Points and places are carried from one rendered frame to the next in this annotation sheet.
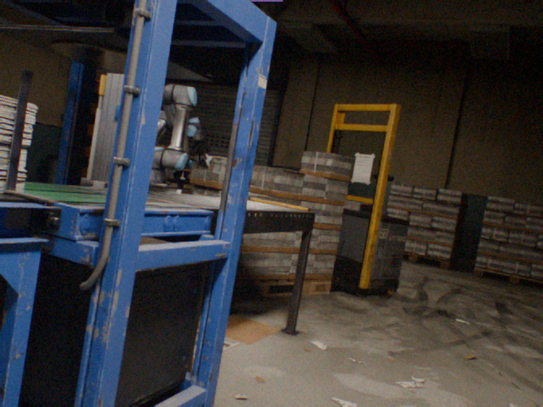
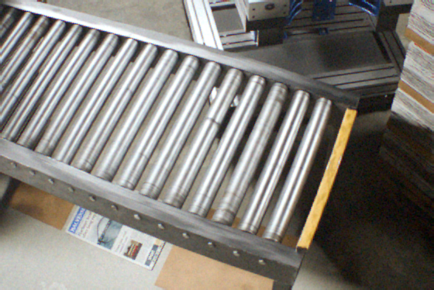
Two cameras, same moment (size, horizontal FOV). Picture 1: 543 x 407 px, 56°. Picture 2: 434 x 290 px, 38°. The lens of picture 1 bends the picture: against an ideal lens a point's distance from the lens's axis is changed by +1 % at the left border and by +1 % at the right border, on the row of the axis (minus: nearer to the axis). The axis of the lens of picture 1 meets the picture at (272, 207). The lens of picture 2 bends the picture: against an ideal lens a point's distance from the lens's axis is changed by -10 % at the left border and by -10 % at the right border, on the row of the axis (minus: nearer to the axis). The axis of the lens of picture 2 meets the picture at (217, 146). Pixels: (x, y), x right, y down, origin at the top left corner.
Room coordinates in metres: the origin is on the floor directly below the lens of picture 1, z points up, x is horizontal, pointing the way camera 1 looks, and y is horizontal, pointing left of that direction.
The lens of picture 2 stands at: (3.05, -0.89, 2.28)
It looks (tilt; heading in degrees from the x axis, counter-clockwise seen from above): 57 degrees down; 88
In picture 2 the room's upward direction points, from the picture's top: straight up
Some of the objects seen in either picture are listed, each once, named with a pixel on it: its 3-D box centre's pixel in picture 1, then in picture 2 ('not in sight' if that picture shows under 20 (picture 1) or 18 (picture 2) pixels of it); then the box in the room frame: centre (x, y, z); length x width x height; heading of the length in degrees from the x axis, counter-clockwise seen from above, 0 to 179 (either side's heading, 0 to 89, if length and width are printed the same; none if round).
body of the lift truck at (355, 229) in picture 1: (363, 249); not in sight; (5.27, -1.02, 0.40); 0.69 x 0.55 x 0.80; 43
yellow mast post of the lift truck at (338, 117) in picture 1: (326, 188); not in sight; (5.25, -0.52, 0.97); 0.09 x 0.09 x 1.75; 43
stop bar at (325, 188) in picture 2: (279, 204); (330, 176); (3.36, -0.04, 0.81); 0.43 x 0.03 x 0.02; 65
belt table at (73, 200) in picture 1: (87, 206); not in sight; (1.84, 0.67, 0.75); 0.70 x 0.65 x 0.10; 155
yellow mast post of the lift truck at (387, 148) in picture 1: (377, 197); not in sight; (4.77, -0.98, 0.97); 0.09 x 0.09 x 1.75; 43
